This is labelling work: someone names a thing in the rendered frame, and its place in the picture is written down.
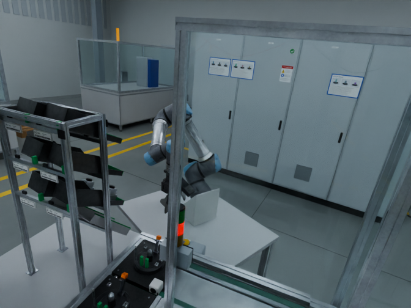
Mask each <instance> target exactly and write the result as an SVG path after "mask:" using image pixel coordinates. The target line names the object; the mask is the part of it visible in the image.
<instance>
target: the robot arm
mask: <svg viewBox="0 0 411 308"><path fill-rule="evenodd" d="M171 125H172V104H171V105H169V106H167V107H165V108H163V109H162V110H161V111H159V112H158V114H157V115H156V116H155V118H154V121H153V124H152V128H153V133H152V140H151V145H150V151H149V152H147V153H145V154H144V160H145V162H146V163H147V164H148V165H149V166H153V165H155V164H157V163H159V162H161V161H163V160H165V159H166V169H164V173H166V178H164V179H163V181H162V182H161V191H163V192H165V193H166V194H167V195H166V197H165V198H164V199H161V200H160V203H161V204H162V205H163V206H164V207H165V214H166V213H167V212H168V197H169V169H170V154H171V139H170V140H168V141H167V142H165V137H166V131H167V129H168V127H170V126H171Z"/></svg>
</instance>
